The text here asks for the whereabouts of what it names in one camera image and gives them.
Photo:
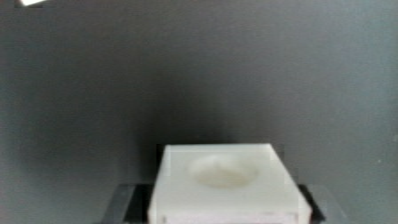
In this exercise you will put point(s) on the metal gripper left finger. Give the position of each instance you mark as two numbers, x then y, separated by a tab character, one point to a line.
126	209

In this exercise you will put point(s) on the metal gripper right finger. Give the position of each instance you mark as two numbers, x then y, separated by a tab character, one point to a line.
318	217

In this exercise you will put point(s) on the white tagged cube nut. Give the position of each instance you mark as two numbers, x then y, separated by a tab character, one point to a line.
224	186

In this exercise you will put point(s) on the white fiducial tag sheet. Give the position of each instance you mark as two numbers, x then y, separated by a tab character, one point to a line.
30	3

